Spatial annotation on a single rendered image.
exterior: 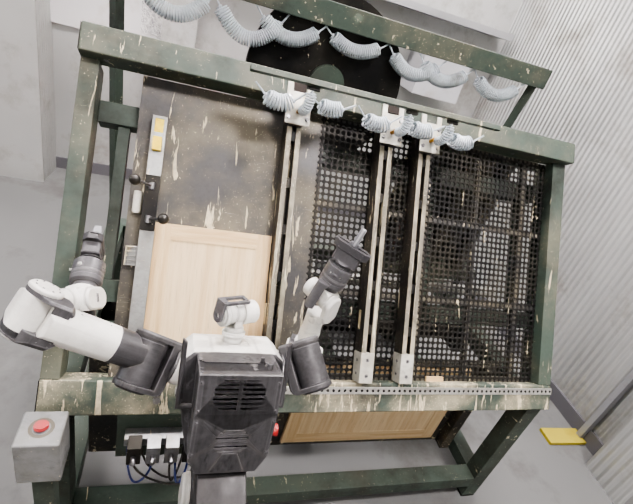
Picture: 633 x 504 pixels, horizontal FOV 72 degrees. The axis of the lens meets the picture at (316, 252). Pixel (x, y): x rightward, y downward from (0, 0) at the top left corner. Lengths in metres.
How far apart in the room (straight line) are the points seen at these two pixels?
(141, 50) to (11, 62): 3.03
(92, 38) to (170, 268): 0.82
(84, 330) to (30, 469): 0.63
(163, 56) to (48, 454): 1.32
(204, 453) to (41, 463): 0.59
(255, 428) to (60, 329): 0.50
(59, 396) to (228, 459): 0.74
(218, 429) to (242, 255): 0.78
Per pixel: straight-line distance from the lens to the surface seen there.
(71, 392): 1.73
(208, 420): 1.10
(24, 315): 1.13
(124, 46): 1.76
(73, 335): 1.12
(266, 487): 2.37
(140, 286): 1.66
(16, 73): 4.73
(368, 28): 2.27
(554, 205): 2.48
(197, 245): 1.69
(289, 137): 1.75
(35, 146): 4.89
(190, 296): 1.69
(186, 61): 1.75
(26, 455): 1.59
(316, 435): 2.44
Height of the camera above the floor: 2.19
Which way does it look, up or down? 29 degrees down
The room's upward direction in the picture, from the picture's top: 18 degrees clockwise
